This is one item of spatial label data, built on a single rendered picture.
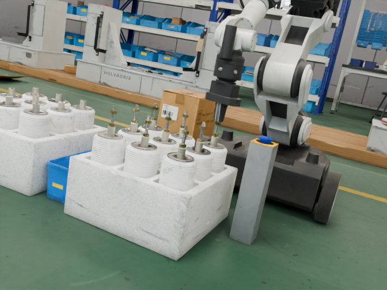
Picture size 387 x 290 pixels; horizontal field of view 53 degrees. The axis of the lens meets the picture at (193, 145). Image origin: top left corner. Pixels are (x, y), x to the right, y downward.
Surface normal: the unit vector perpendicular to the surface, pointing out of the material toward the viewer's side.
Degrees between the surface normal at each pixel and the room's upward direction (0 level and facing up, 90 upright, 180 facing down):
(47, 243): 0
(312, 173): 46
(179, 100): 90
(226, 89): 90
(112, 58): 90
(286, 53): 40
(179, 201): 90
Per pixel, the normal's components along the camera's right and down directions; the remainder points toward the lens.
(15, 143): -0.38, 0.15
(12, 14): 0.89, 0.25
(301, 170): -0.18, -0.57
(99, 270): 0.18, -0.96
